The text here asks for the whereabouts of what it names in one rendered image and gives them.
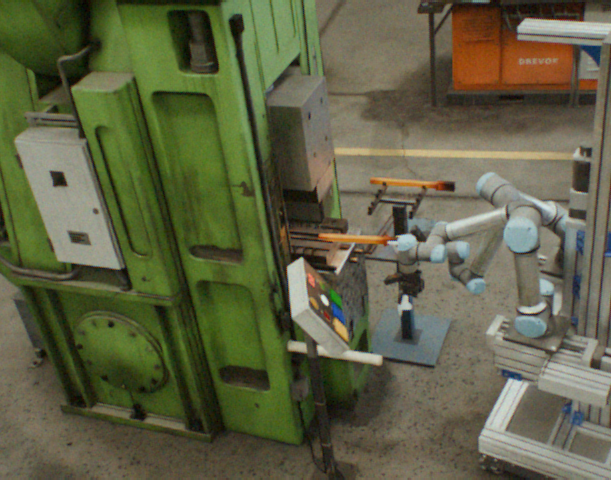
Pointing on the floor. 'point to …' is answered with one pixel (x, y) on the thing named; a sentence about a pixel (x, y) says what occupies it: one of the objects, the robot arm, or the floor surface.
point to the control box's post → (320, 401)
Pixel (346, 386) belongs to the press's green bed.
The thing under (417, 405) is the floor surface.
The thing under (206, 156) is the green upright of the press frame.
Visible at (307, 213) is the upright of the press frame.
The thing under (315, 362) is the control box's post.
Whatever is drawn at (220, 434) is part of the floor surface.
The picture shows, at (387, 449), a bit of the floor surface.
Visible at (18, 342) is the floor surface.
